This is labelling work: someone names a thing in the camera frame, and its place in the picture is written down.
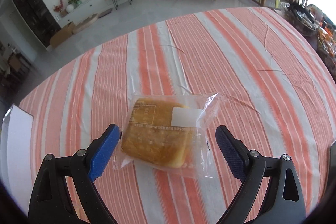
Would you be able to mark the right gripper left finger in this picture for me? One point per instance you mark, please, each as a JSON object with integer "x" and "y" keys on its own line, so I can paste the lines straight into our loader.
{"x": 50, "y": 200}

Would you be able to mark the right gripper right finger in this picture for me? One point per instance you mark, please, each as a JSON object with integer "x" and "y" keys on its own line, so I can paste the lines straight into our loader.
{"x": 283, "y": 201}

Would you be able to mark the bread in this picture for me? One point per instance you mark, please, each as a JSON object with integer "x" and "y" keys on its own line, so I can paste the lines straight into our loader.
{"x": 169, "y": 133}

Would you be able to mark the smartphone on table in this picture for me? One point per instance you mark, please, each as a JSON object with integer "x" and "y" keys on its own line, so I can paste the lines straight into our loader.
{"x": 332, "y": 158}

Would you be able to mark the white cardboard box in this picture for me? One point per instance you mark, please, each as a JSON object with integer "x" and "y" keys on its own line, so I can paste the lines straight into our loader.
{"x": 15, "y": 156}

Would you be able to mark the brown cardboard box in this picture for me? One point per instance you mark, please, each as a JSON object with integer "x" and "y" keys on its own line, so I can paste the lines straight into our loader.
{"x": 62, "y": 35}

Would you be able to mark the round beige pet bed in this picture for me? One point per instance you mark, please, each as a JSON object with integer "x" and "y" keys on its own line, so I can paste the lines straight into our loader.
{"x": 85, "y": 23}

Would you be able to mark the red flowers in vase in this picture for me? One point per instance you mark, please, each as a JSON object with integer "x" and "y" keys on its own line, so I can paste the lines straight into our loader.
{"x": 60, "y": 9}

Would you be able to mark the leafy plant white pot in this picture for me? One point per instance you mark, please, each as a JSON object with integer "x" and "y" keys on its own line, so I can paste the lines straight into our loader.
{"x": 72, "y": 4}

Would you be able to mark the black display cabinet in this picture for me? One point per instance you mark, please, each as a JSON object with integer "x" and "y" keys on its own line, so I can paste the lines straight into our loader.
{"x": 38, "y": 18}

